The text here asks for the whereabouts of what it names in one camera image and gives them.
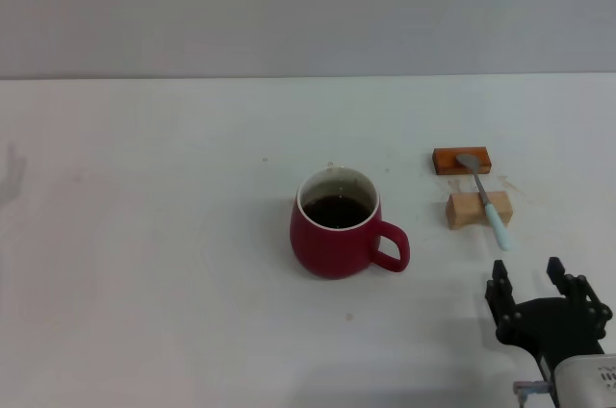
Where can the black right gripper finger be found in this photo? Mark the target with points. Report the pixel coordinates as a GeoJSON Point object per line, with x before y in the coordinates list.
{"type": "Point", "coordinates": [580, 290]}
{"type": "Point", "coordinates": [500, 285]}

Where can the dark coffee liquid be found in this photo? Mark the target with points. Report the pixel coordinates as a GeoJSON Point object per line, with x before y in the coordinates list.
{"type": "Point", "coordinates": [337, 211]}

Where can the red ceramic mug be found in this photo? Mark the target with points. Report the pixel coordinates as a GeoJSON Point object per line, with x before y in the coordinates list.
{"type": "Point", "coordinates": [327, 249]}

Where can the light wooden spoon rest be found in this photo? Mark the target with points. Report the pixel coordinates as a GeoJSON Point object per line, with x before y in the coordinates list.
{"type": "Point", "coordinates": [464, 210]}

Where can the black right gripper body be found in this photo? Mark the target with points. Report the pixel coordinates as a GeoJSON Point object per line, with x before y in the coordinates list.
{"type": "Point", "coordinates": [548, 326]}

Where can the dark orange wooden block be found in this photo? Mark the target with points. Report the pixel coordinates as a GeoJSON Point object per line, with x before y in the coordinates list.
{"type": "Point", "coordinates": [447, 161]}

